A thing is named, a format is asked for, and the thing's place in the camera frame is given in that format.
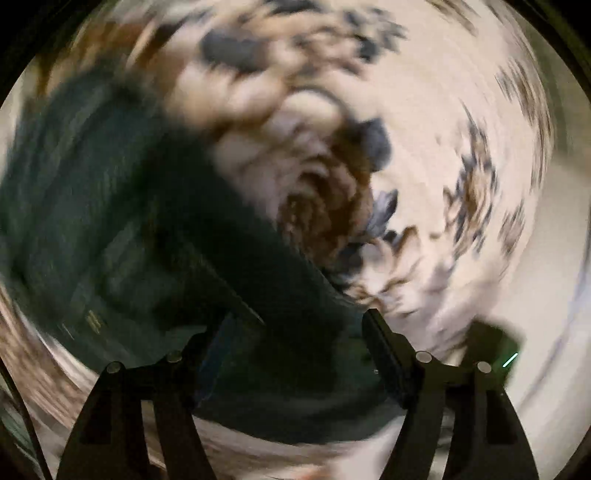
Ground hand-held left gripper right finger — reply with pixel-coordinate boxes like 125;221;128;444
361;308;540;480

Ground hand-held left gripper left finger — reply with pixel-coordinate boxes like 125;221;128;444
55;313;237;480

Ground dark green pants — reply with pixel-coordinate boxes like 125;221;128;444
0;76;407;446

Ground floral printed blanket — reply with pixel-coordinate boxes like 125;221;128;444
0;0;573;480

